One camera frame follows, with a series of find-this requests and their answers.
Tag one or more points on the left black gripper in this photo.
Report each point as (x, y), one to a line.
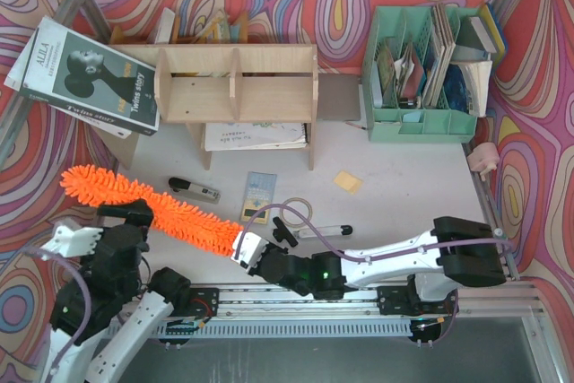
(133, 222)

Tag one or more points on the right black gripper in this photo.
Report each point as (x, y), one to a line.
(265, 262)

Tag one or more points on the orange microfiber duster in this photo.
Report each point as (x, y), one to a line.
(94, 186)

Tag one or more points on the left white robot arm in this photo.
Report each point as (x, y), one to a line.
(105, 314)

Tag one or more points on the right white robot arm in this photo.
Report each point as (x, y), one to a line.
(454, 253)

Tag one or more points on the wooden bookshelf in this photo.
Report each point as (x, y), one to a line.
(199, 84)

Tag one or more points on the black plastic clip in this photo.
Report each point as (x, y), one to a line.
(281, 233)

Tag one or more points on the clear tube black cap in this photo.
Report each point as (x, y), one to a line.
(328, 231)

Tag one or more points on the grey black stapler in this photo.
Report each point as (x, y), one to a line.
(194, 191)

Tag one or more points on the yellow sticky note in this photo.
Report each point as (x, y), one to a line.
(348, 182)

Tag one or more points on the white notebook under shelf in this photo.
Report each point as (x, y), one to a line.
(254, 136)

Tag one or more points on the black Twins story book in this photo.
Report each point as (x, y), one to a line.
(84, 77)

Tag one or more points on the pencil by organizer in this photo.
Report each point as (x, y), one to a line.
(355, 125)

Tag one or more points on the brown board behind shelf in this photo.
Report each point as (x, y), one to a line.
(338, 97)

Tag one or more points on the white book under Twins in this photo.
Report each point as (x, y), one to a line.
(14, 81)

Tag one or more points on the green desk organizer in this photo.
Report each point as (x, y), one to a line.
(403, 71)

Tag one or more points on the grey hardcover book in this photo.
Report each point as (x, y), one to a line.
(474, 41)

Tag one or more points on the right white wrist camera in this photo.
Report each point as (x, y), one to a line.
(247, 249)

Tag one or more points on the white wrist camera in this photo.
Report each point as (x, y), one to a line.
(247, 249)
(70, 239)

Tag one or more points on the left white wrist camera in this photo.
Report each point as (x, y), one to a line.
(70, 239)

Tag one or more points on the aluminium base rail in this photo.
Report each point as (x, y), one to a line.
(243, 311)

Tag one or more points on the pink wall hook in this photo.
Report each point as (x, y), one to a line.
(483, 159)

